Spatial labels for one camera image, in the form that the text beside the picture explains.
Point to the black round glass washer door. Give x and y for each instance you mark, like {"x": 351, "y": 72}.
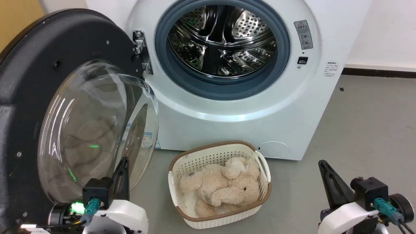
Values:
{"x": 32, "y": 65}

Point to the yellow wooden panel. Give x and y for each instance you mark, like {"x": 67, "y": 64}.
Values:
{"x": 16, "y": 19}

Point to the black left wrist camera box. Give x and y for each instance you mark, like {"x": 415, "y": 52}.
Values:
{"x": 97, "y": 192}

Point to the white brown-rimmed laundry basket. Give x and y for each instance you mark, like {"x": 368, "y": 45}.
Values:
{"x": 195, "y": 159}

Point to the round white filter cover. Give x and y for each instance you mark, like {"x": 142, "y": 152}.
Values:
{"x": 273, "y": 150}

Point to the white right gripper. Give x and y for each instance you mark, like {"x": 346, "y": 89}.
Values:
{"x": 344, "y": 219}

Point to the white front-load washing machine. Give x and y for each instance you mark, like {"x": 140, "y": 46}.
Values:
{"x": 292, "y": 113}

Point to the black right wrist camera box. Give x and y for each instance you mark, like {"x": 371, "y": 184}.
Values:
{"x": 370, "y": 193}

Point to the grey warning sticker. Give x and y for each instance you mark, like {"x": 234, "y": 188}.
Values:
{"x": 303, "y": 34}

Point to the dark wall baseboard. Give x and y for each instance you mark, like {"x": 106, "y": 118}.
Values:
{"x": 377, "y": 72}

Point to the small printed text label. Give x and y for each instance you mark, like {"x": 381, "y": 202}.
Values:
{"x": 331, "y": 69}

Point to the beige plush toy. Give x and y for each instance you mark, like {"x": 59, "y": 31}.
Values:
{"x": 227, "y": 188}

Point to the black door latch slot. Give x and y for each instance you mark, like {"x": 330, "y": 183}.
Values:
{"x": 302, "y": 60}

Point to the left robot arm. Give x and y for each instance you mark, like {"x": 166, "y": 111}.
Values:
{"x": 58, "y": 213}

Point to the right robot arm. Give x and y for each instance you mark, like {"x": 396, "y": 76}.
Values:
{"x": 403, "y": 204}

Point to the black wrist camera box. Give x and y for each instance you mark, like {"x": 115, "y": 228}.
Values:
{"x": 97, "y": 192}
{"x": 370, "y": 193}

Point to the metal door hinge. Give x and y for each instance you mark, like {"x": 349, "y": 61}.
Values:
{"x": 140, "y": 45}

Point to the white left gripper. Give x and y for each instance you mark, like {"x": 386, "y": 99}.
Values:
{"x": 126, "y": 217}

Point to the perforated steel washer drum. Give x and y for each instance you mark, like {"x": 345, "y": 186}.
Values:
{"x": 224, "y": 39}

